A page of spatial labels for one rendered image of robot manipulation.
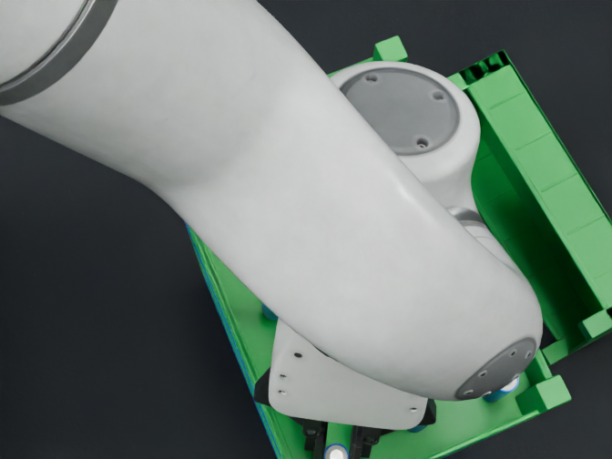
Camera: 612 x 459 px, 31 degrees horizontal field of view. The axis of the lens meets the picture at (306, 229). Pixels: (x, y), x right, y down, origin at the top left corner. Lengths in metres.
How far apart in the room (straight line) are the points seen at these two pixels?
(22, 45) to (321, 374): 0.37
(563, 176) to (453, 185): 0.62
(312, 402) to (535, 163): 0.51
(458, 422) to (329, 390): 0.20
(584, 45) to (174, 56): 1.08
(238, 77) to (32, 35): 0.09
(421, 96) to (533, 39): 0.88
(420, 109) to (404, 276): 0.11
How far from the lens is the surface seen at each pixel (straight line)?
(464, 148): 0.53
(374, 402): 0.70
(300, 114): 0.44
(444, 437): 0.87
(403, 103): 0.54
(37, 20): 0.35
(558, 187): 1.14
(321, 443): 0.76
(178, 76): 0.39
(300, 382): 0.69
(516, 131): 1.15
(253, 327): 0.87
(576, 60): 1.42
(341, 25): 1.40
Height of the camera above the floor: 1.26
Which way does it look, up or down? 75 degrees down
